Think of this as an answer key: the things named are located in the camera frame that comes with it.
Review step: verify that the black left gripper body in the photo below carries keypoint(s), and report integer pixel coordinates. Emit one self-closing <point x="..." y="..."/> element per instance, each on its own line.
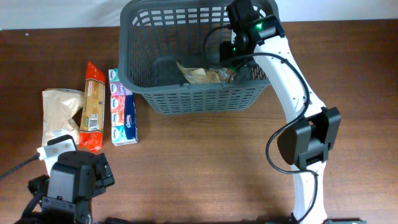
<point x="107" y="179"/>

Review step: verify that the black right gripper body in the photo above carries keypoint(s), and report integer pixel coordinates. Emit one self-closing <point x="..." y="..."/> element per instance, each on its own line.
<point x="230" y="55"/>

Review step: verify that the beige snack pouch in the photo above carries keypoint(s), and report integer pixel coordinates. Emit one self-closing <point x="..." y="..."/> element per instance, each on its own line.
<point x="196" y="76"/>

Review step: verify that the spaghetti packet red ends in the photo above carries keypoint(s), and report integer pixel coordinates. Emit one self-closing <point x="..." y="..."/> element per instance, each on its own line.
<point x="92" y="118"/>

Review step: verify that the Kleenex tissue multipack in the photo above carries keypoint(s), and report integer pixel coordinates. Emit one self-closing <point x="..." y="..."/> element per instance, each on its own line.
<point x="123" y="112"/>

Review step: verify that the beige grain bag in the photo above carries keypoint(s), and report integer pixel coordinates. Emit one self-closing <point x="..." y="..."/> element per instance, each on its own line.
<point x="60" y="105"/>

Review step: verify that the grey plastic basket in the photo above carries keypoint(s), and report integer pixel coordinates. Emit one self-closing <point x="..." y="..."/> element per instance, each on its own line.
<point x="159" y="38"/>

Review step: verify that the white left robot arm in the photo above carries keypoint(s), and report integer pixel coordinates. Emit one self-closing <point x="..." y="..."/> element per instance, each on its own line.
<point x="65" y="195"/>

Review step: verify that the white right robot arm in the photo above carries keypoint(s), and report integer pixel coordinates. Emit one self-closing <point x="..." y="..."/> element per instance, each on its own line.
<point x="300" y="148"/>

